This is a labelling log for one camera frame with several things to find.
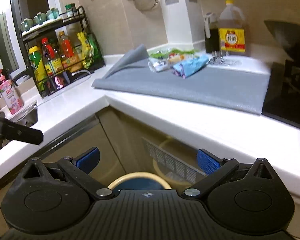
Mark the blue paper wrapper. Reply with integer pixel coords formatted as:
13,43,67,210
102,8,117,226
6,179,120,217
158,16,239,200
172,55,209,79

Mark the green handled plastic bag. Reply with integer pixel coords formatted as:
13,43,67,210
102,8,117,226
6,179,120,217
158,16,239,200
148,48,199,73

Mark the blue trash bin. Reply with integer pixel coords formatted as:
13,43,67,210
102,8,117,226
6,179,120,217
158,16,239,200
108,172,172,191

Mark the pink soap bottle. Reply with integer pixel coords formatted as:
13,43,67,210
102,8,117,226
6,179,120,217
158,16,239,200
0,69,24,115

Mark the steel sink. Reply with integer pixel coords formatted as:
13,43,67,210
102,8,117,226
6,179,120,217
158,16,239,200
0,100,38,127

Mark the grey cabinet vent grille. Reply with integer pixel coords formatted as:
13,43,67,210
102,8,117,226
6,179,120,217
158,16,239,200
142,138,207,184

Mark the smartphone showing video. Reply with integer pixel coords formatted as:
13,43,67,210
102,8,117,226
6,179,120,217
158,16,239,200
46,70,73,94

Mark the green label bottle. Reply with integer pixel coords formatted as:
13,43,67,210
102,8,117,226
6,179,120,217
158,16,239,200
29,46,48,92

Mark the grey counter mat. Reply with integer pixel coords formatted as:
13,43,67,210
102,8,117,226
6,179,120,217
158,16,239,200
92,44,271,115

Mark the black spice rack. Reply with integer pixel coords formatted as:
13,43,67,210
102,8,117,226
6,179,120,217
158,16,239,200
14,4,106,98

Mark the black gas stove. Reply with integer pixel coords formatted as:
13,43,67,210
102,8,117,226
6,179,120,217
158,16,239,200
262,60,300,129

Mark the orange cap oil bottle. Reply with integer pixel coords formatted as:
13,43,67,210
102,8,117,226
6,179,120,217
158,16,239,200
58,31,83,73

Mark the white patterned cloth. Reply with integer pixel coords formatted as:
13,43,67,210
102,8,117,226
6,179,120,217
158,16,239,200
206,54,271,75

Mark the yellow green snack bag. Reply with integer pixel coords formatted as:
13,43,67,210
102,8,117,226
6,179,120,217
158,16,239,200
77,31,104,69

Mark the dark soy sauce dispenser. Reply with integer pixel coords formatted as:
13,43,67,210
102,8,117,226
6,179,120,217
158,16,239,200
204,12,219,54

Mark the green lid spice jar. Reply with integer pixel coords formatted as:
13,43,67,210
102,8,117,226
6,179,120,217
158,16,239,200
65,3,78,18

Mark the large cooking wine jug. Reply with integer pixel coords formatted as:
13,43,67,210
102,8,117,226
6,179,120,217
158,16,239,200
218,0,246,54

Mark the black wok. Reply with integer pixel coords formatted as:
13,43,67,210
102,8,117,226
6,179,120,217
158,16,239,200
264,20,300,67

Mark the white charging cable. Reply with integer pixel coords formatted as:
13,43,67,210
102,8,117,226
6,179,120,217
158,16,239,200
71,69,92,79

